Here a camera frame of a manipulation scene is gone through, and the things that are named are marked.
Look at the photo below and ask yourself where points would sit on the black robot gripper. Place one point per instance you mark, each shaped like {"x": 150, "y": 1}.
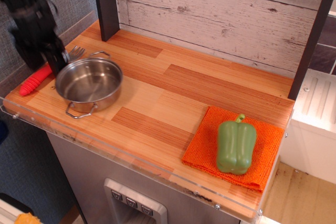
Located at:
{"x": 35, "y": 36}

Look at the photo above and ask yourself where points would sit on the red handled metal fork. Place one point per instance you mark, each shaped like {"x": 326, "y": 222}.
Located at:
{"x": 40, "y": 75}

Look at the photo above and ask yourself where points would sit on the stainless steel pot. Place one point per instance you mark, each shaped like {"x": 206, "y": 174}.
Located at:
{"x": 90, "y": 84}

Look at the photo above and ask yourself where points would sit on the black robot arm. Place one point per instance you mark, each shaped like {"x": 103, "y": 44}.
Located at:
{"x": 34, "y": 34}

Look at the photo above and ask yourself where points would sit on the clear acrylic edge guard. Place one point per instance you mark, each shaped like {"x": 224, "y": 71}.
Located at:
{"x": 143, "y": 160}

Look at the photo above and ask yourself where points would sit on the grey toy fridge cabinet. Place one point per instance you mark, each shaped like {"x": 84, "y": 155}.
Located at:
{"x": 87, "y": 172}

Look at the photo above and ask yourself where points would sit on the orange object bottom left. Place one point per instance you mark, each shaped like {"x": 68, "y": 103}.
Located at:
{"x": 27, "y": 218}

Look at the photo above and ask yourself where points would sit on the silver dispenser panel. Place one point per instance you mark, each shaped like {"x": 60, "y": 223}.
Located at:
{"x": 128, "y": 205}

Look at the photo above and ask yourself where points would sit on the green toy bell pepper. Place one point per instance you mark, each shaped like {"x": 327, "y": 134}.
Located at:
{"x": 235, "y": 145}

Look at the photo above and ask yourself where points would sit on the white toy sink unit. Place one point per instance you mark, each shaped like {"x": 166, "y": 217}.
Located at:
{"x": 309, "y": 142}

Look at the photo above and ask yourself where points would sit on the dark left shelf post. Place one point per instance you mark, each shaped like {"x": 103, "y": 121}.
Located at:
{"x": 108, "y": 18}

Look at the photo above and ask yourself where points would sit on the dark shelf post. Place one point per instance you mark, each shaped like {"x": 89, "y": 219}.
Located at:
{"x": 108, "y": 18}
{"x": 314, "y": 36}

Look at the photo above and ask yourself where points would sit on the dark right shelf post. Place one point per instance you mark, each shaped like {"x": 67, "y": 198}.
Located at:
{"x": 314, "y": 36}

